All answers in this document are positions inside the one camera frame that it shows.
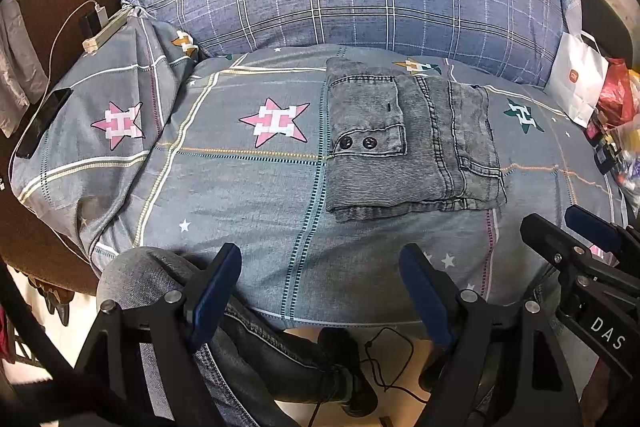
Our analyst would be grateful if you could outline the black shoe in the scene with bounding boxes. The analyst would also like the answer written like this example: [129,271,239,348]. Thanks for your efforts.
[317,327,380,418]

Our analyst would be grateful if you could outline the red plastic bag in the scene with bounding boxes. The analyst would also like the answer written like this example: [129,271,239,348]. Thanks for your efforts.
[595,57,640,128]

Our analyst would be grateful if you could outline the grey star printed bed sheet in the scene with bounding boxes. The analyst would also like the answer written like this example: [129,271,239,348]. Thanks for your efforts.
[10,9,631,330]

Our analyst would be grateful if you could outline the grey hanging cloth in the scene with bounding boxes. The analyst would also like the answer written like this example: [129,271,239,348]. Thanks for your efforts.
[0,0,51,138]

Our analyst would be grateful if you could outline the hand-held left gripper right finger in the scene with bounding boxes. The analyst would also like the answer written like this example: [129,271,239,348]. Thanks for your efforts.
[398,243,586,427]

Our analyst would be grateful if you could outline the black panel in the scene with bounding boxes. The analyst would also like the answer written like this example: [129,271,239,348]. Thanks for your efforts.
[567,0,632,58]

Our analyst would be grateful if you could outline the white paper bag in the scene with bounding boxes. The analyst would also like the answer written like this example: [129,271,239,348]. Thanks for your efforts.
[545,0,610,128]

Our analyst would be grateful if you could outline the black smartphone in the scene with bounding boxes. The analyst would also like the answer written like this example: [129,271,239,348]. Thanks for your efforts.
[15,88,74,159]

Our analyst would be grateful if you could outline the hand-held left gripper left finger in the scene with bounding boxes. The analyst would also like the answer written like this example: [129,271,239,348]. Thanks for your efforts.
[75,243,243,427]

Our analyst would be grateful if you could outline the thin black floor cable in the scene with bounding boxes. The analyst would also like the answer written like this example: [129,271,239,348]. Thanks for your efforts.
[305,327,436,427]

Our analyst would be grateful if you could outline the grey denim pants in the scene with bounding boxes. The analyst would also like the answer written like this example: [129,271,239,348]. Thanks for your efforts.
[324,57,508,224]

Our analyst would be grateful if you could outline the person's leg in grey jeans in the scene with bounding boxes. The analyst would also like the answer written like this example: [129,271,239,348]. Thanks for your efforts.
[96,246,351,427]

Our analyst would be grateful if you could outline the white charging cable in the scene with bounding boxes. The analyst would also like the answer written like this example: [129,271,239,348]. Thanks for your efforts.
[7,0,98,188]

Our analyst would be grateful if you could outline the beige power strip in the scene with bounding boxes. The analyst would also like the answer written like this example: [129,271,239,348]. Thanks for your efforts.
[81,9,128,56]

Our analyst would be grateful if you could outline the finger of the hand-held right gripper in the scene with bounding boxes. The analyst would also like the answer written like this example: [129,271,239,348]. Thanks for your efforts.
[565,205,640,268]
[520,213,608,303]

